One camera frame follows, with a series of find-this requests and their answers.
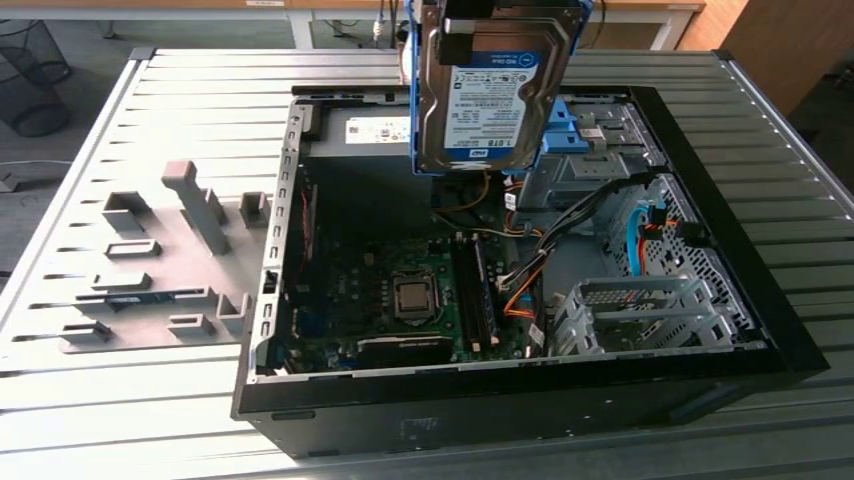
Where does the hard disk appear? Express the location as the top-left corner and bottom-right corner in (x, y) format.
(406, 0), (595, 176)

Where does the metal disk bay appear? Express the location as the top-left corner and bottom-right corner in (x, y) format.
(550, 273), (735, 357)

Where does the silver CPU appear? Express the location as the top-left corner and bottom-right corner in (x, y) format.
(395, 282), (434, 310)

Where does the black RAM slot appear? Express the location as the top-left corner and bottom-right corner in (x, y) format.
(447, 232), (486, 351)

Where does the grey power supply unit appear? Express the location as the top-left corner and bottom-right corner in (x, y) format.
(307, 107), (439, 241)

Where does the installed RAM stick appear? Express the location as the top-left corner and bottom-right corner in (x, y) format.
(471, 234), (503, 346)

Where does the CPU socket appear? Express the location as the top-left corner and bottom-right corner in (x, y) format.
(387, 269), (446, 327)

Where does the green motherboard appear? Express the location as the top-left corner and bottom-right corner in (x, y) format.
(292, 234), (535, 371)

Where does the black graphics card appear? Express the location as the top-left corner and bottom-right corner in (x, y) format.
(355, 334), (455, 369)

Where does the metal drive cage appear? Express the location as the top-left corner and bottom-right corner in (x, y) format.
(510, 99), (668, 214)

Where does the blue plastic latch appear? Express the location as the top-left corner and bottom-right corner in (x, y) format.
(543, 97), (592, 154)

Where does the black PC case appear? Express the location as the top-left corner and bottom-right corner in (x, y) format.
(229, 83), (831, 459)

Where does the grey parts rack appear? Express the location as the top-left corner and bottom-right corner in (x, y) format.
(56, 159), (275, 354)

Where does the wooden cabinet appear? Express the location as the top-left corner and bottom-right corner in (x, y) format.
(676, 0), (854, 116)

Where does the yellow wire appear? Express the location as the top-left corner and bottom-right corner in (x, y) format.
(431, 172), (492, 216)

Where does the case fan with red wire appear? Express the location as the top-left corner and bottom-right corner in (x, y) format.
(296, 162), (323, 264)

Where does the orange flat wire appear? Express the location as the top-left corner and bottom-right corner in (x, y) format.
(503, 272), (546, 319)

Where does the black wire bundle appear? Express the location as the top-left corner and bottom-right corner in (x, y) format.
(530, 172), (662, 261)

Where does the blue wire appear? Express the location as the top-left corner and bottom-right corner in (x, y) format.
(626, 199), (659, 276)

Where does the orange and black wire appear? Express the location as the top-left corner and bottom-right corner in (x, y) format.
(638, 205), (710, 275)

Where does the white floor cable with block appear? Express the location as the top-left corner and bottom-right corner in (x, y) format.
(0, 158), (72, 194)

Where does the black wire waste basket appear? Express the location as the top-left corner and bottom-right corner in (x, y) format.
(0, 19), (73, 139)

